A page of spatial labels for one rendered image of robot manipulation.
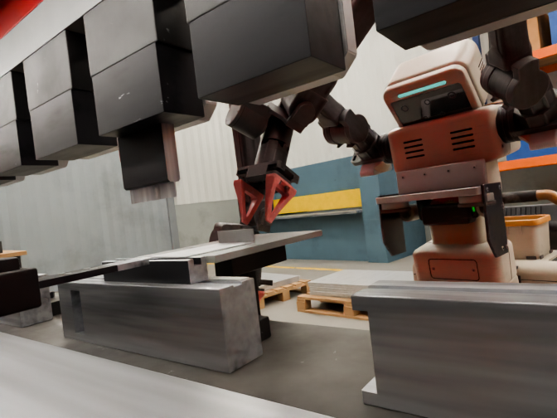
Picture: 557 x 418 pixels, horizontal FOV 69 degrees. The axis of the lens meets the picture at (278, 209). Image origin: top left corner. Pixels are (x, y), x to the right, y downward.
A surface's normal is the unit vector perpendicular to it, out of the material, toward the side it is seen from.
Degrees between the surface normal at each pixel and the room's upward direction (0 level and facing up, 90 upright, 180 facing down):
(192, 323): 90
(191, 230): 90
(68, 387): 0
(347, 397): 0
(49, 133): 90
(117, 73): 90
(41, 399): 0
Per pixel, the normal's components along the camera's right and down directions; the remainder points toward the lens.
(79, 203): 0.54, -0.05
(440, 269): -0.71, 0.23
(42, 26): -0.60, 0.08
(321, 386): -0.12, -0.99
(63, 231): 0.79, -0.09
